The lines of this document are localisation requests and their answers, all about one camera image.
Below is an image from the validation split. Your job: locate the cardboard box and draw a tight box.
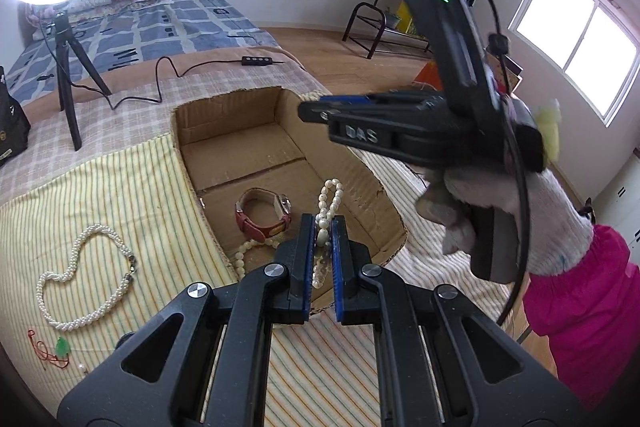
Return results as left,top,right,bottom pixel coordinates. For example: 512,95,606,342
170,87,409,317

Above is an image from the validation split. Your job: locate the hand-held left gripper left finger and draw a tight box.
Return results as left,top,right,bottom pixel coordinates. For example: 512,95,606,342
57,214,316,427

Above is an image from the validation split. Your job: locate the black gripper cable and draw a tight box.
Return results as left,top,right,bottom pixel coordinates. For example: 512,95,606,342
436,0,531,329

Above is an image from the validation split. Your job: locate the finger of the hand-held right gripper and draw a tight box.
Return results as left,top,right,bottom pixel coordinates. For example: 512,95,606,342
298,101,351,126
318,94,373,106

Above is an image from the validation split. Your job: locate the blue checked bed sheet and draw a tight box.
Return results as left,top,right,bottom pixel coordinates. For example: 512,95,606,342
9,0,282,82

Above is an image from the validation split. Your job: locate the red strap wristwatch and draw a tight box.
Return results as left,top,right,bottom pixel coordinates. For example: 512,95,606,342
235,188,294,242

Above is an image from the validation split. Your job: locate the person's right hand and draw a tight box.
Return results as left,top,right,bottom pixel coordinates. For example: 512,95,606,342
416,167,597,279

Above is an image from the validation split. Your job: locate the window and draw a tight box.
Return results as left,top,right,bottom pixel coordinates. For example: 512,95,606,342
508,0,640,128

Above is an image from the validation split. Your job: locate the beige checked blanket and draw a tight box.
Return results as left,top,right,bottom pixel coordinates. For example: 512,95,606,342
0,38,432,208

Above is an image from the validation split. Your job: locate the black ring light cable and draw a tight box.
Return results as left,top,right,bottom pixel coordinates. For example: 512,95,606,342
70,55,246,110

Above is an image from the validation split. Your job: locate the yellow striped cloth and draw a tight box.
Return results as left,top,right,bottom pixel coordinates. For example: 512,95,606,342
0,131,517,427

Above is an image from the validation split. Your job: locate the white cabinet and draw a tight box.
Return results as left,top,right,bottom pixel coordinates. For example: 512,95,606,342
594,146,640,260

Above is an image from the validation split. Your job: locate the twisted pearl necklace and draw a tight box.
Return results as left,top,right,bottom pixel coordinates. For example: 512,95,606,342
36,224,139,332

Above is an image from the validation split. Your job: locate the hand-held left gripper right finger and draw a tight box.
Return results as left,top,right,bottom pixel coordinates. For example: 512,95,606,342
333,215,589,427

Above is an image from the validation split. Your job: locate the long pearl necklace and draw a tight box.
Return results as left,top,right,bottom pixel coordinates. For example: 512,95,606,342
231,178,346,291

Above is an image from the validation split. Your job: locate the black tripod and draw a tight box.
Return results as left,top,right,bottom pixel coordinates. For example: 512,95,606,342
42,13,114,152

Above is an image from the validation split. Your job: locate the red string green pendant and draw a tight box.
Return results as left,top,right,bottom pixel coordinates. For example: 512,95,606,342
27,329,71,368

